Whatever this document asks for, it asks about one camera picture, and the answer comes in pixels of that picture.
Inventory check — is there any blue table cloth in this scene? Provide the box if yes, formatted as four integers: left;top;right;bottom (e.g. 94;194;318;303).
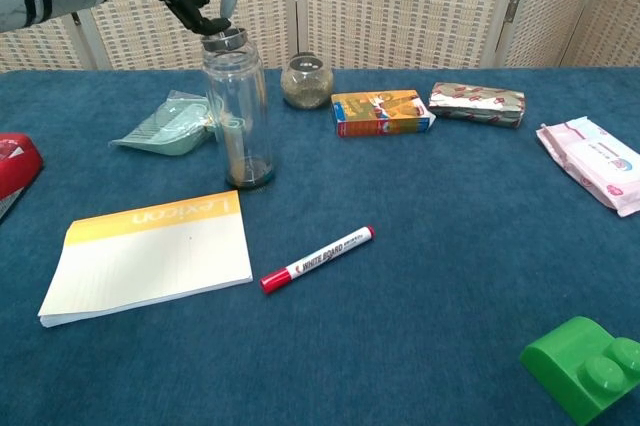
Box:
0;64;640;426

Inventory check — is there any red juice bottle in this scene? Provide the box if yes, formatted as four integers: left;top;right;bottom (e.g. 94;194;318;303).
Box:
0;132;45;222

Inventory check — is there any round glass jar black lid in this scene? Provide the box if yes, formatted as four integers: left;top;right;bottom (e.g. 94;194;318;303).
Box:
279;52;335;111

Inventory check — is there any mint dustpan set in bag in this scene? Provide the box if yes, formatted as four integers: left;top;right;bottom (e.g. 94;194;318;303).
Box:
109;89;221;157

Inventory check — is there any woven folding screen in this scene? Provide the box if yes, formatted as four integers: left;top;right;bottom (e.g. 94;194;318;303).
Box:
0;0;640;73

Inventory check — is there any silver red snack package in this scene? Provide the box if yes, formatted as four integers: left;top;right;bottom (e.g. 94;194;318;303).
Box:
428;81;527;129

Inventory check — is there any yellow white notepad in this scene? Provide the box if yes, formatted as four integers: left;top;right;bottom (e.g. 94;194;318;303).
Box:
37;189;254;329

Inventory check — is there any pink wet wipes pack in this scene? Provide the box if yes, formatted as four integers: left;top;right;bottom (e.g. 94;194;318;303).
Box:
535;116;640;218

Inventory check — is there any green plastic building block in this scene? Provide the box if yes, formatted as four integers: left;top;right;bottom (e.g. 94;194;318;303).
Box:
518;315;640;426

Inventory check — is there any red whiteboard marker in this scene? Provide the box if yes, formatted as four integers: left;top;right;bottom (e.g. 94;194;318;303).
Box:
259;225;377;295

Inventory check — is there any orange snack box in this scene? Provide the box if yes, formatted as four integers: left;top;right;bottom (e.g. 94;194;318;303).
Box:
330;89;437;139

